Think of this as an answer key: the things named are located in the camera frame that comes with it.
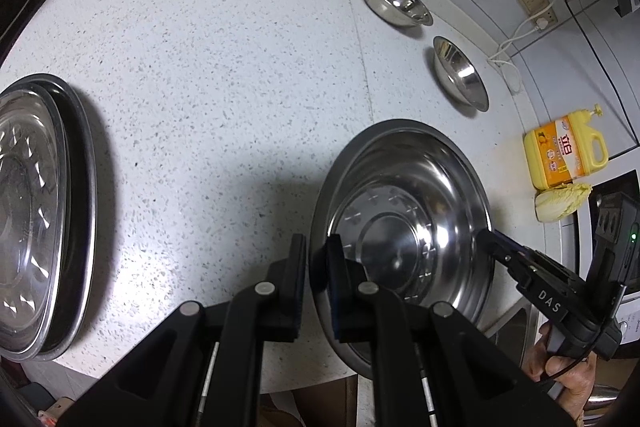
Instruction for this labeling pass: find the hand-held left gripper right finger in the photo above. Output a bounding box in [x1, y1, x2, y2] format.
[325, 233, 576, 427]

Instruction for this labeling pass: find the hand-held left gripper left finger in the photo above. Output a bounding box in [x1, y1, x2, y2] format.
[45, 233, 308, 427]

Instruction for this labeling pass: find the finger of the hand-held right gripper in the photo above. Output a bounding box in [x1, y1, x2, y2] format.
[487, 248, 535, 292]
[475, 229, 540, 264]

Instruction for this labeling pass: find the large steel bowl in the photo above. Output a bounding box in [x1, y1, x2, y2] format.
[309, 119, 497, 380]

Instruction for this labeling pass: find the large steel plate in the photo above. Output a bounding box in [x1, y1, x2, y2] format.
[0, 73, 97, 361]

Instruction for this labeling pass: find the medium dotted steel plate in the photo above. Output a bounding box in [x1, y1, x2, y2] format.
[0, 79, 70, 354]

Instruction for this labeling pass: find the person's right hand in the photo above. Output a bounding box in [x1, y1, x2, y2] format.
[522, 324, 601, 423]

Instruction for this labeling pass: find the steel sink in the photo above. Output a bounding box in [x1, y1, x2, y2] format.
[480, 301, 543, 370]

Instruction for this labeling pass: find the napa cabbage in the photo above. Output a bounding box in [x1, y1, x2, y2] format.
[535, 183, 594, 223]

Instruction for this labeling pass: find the yellow detergent bottle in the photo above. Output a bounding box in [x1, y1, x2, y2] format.
[523, 103, 610, 190]

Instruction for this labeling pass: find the black gas stove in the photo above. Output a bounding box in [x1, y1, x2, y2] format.
[0, 0, 91, 68]

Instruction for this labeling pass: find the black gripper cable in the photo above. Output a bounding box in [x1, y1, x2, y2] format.
[536, 284, 629, 389]

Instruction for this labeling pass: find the white power cable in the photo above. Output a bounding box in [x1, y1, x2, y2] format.
[487, 18, 548, 94]

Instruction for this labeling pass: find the black power cable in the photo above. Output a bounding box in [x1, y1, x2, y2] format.
[564, 0, 640, 120]

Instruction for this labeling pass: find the beige wall socket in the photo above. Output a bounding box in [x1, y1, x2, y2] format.
[517, 0, 559, 28]

